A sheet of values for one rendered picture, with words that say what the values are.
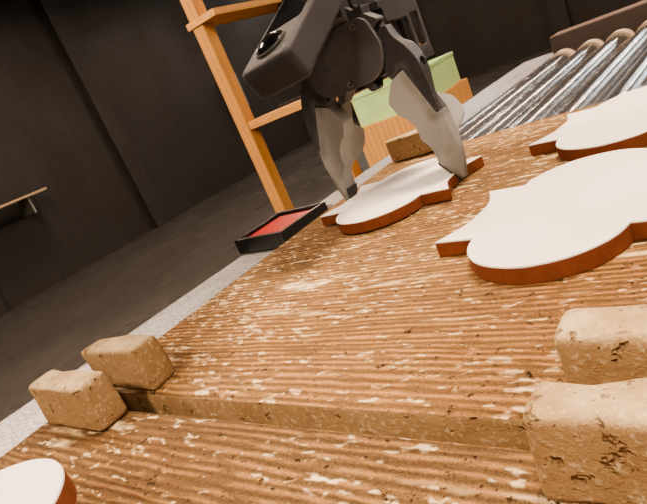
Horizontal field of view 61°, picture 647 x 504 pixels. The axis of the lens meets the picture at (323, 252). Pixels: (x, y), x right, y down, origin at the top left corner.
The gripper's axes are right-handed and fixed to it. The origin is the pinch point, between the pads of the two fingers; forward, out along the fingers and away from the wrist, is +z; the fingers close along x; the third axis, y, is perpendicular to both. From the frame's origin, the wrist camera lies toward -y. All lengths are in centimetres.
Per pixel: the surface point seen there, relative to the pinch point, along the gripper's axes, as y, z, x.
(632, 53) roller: 53, 2, -10
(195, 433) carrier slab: -27.6, 1.6, -4.1
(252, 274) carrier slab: -11.4, 0.9, 7.6
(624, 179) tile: -8.6, 0.5, -18.0
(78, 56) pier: 472, -212, 739
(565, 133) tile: 3.8, 0.1, -12.4
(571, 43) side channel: 83, 0, 4
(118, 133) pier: 475, -90, 742
